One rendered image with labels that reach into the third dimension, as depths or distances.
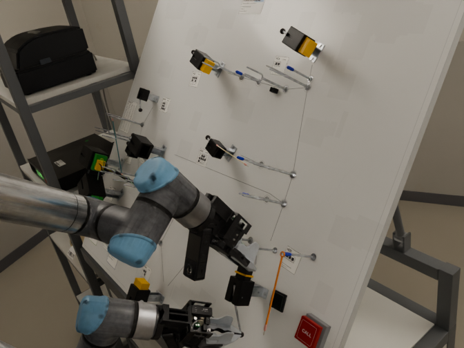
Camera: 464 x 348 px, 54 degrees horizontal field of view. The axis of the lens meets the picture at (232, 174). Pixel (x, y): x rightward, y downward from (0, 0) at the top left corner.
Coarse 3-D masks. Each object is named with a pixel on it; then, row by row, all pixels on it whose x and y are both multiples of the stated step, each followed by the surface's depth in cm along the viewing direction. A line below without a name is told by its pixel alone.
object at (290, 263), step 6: (288, 246) 104; (294, 252) 103; (282, 258) 105; (288, 258) 104; (294, 258) 103; (300, 258) 101; (282, 264) 105; (288, 264) 103; (294, 264) 102; (288, 270) 103; (294, 270) 102
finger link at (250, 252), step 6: (240, 246) 98; (246, 246) 99; (252, 246) 100; (258, 246) 101; (246, 252) 99; (252, 252) 100; (234, 258) 97; (252, 258) 100; (240, 264) 100; (252, 264) 100; (252, 270) 101
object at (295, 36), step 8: (280, 32) 110; (288, 32) 105; (296, 32) 103; (288, 40) 104; (296, 40) 102; (312, 40) 103; (296, 48) 102; (320, 48) 108; (304, 56) 104; (312, 56) 110
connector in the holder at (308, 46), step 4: (304, 40) 101; (308, 40) 101; (304, 44) 101; (308, 44) 100; (312, 44) 101; (316, 44) 102; (300, 48) 102; (304, 48) 101; (308, 48) 101; (312, 48) 102; (300, 52) 102; (304, 52) 101; (308, 52) 102; (308, 56) 102
